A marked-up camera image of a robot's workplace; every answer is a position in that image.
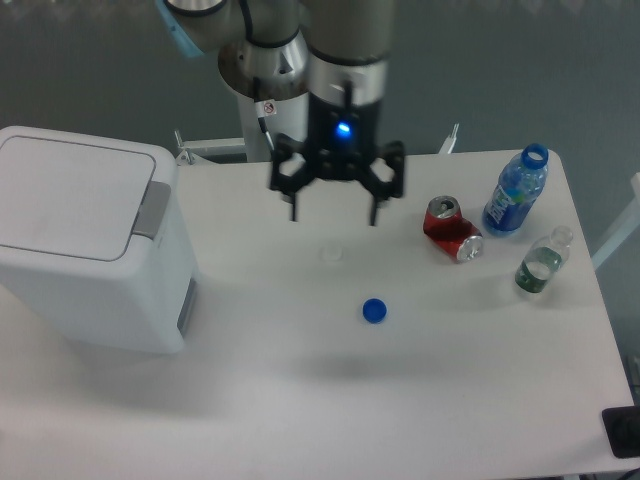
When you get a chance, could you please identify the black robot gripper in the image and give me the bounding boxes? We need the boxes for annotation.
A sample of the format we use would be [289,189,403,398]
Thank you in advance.
[269,93,406,226]

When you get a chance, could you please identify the white trash can body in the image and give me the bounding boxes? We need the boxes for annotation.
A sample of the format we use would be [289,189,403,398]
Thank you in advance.
[1,126,199,354]

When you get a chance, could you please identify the white trash can lid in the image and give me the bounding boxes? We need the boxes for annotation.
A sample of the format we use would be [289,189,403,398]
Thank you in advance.
[1,134,155,261]

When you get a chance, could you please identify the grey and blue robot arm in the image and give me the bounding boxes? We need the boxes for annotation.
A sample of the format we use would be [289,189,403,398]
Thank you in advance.
[156,1,405,224]

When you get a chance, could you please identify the white bottle cap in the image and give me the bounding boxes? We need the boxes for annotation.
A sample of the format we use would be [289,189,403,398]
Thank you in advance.
[320,243,344,262]

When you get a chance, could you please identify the crushed red soda can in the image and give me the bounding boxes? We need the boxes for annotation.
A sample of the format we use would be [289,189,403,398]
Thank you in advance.
[423,195,484,263]

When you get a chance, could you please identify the blue bottle cap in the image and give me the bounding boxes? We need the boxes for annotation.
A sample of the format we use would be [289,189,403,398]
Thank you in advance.
[361,298,388,324]

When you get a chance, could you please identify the blue plastic drink bottle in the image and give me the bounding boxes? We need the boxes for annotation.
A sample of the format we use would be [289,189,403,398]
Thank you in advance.
[483,143,549,236]

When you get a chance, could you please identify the clear bottle with green label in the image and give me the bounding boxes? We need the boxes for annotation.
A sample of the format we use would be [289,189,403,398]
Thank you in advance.
[514,226,573,294]

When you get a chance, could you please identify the black device at table edge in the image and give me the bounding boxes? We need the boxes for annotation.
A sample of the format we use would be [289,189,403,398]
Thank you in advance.
[601,406,639,459]

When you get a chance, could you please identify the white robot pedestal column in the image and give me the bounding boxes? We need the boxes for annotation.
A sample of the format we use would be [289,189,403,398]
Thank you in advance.
[236,93,308,163]

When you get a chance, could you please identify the black cable on pedestal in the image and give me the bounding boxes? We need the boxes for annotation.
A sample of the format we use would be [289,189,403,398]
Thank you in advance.
[252,74,279,151]

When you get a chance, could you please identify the white metal base frame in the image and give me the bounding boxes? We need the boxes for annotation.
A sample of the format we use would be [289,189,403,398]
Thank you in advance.
[172,122,461,166]

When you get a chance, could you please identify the white post at right edge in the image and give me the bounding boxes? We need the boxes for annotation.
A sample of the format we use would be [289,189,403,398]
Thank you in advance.
[591,173,639,271]

